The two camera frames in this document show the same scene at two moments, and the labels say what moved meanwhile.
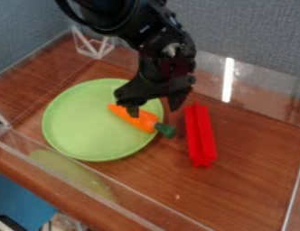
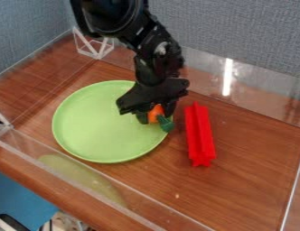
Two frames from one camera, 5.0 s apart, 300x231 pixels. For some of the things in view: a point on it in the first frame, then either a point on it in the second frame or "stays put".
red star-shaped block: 201,132 stays put
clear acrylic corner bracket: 94,49 stays put
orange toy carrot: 145,120 → 155,116
